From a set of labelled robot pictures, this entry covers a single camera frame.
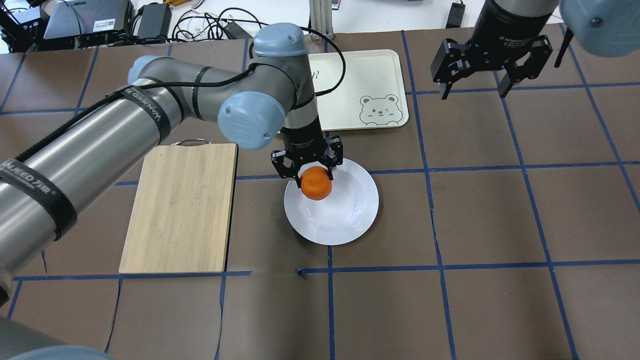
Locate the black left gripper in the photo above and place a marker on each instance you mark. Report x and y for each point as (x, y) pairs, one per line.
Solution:
(303, 140)

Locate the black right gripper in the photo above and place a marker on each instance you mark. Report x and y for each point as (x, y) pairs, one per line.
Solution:
(506, 26)

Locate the orange fruit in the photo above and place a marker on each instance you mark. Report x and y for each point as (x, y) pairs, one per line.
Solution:
(315, 183)

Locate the white ribbed plate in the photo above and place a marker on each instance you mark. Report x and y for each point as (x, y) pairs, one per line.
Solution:
(345, 215)

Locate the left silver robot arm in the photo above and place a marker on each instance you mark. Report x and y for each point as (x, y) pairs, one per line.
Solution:
(46, 187)

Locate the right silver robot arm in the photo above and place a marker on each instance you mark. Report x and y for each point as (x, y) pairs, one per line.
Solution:
(604, 28)

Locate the cream bear tray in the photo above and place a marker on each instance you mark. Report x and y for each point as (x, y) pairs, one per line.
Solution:
(371, 95)

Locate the bamboo cutting board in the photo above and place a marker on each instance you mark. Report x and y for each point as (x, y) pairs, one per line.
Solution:
(180, 220)

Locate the black power adapter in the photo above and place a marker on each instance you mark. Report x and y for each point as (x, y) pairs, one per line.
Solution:
(153, 21)

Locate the black electronics box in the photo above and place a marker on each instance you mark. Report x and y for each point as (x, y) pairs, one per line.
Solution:
(75, 18)

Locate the aluminium frame post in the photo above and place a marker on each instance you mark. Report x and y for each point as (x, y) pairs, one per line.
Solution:
(321, 17)

